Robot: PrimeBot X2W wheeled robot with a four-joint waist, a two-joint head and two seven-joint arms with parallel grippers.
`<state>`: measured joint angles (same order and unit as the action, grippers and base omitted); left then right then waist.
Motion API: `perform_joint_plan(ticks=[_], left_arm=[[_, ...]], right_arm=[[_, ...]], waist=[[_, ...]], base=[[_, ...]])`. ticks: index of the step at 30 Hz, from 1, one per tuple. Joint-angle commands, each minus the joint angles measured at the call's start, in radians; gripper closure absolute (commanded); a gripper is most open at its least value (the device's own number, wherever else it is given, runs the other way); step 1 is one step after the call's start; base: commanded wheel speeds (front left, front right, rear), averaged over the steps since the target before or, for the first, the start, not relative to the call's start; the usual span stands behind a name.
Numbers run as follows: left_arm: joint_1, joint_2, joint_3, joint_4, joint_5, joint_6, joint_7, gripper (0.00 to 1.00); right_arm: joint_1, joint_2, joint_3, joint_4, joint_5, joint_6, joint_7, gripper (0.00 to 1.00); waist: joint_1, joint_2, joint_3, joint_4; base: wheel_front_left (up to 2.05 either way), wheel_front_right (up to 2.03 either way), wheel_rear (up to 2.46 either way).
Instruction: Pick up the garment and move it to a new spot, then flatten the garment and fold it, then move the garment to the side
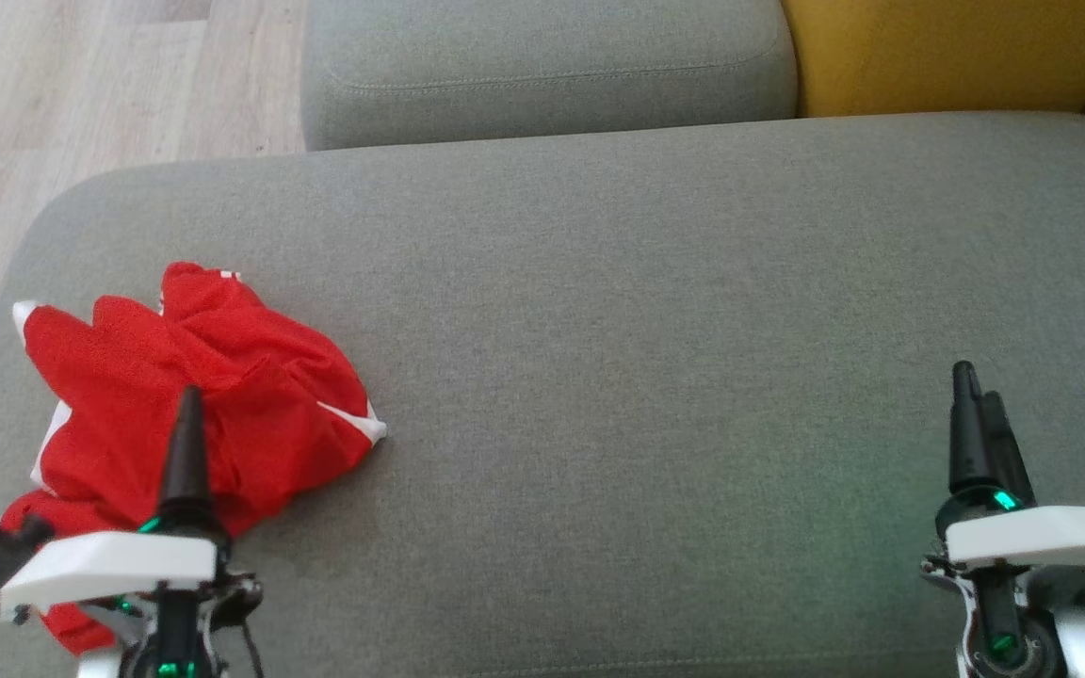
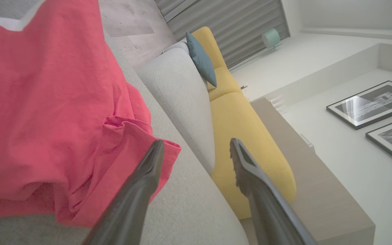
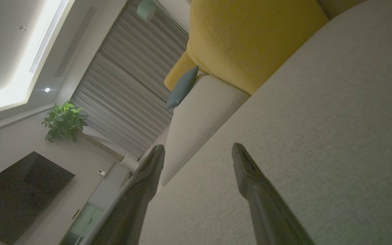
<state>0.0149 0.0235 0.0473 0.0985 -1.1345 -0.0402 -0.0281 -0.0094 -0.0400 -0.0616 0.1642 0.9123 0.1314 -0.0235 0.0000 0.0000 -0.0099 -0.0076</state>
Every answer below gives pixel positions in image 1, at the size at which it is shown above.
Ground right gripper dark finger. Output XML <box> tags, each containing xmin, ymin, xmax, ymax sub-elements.
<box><xmin>948</xmin><ymin>361</ymin><xmax>992</xmax><ymax>500</ymax></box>
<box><xmin>981</xmin><ymin>391</ymin><xmax>1037</xmax><ymax>509</ymax></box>

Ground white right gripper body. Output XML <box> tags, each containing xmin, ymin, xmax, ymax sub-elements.
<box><xmin>921</xmin><ymin>492</ymin><xmax>1085</xmax><ymax>678</ymax></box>

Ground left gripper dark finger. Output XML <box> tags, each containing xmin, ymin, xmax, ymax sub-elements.
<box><xmin>188</xmin><ymin>386</ymin><xmax>226</xmax><ymax>542</ymax></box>
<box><xmin>157</xmin><ymin>386</ymin><xmax>193</xmax><ymax>533</ymax></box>

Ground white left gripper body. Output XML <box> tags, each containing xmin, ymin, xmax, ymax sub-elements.
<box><xmin>0</xmin><ymin>516</ymin><xmax>264</xmax><ymax>678</ymax></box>

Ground red basketball jersey white sleeves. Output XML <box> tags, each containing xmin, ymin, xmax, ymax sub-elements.
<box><xmin>0</xmin><ymin>297</ymin><xmax>223</xmax><ymax>657</ymax></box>

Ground grey sofa seat cushion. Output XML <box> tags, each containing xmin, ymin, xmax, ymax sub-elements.
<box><xmin>0</xmin><ymin>111</ymin><xmax>1085</xmax><ymax>678</ymax></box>

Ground yellow sofa cushion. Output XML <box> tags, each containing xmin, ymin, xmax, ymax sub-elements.
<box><xmin>781</xmin><ymin>0</ymin><xmax>1085</xmax><ymax>120</ymax></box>

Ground grey sofa back cushion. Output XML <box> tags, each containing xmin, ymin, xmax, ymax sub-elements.
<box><xmin>300</xmin><ymin>0</ymin><xmax>800</xmax><ymax>153</ymax></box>

